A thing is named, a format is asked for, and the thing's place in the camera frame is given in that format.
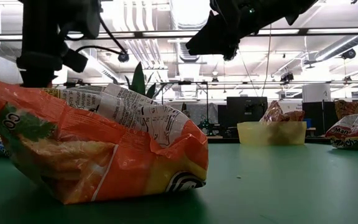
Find yellow plastic bin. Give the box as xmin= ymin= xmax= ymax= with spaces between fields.
xmin=237 ymin=120 xmax=308 ymax=146

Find orange mandala tapestry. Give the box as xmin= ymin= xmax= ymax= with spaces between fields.
xmin=334 ymin=99 xmax=358 ymax=121

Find green snake plant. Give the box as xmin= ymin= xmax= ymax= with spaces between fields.
xmin=124 ymin=61 xmax=167 ymax=100

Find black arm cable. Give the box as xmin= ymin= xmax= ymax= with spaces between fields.
xmin=73 ymin=14 xmax=129 ymax=55

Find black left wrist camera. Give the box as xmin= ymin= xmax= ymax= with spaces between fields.
xmin=61 ymin=47 xmax=89 ymax=74

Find silver ceiling duct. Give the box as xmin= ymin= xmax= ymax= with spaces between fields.
xmin=168 ymin=0 xmax=213 ymax=63

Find snack packets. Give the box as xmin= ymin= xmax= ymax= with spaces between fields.
xmin=259 ymin=100 xmax=288 ymax=123

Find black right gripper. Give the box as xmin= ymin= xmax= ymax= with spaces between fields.
xmin=185 ymin=0 xmax=281 ymax=56

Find green table mat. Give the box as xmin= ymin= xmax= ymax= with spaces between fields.
xmin=0 ymin=142 xmax=358 ymax=224

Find black computer monitor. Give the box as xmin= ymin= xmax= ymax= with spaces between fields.
xmin=226 ymin=96 xmax=269 ymax=124

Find black partition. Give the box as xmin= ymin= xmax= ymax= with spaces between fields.
xmin=301 ymin=101 xmax=338 ymax=136

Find white pillar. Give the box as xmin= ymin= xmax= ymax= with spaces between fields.
xmin=301 ymin=83 xmax=332 ymax=103

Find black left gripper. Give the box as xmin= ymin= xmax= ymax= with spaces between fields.
xmin=16 ymin=51 xmax=65 ymax=88

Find orange chicken noodle packet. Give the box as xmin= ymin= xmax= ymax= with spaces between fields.
xmin=0 ymin=75 xmax=210 ymax=205

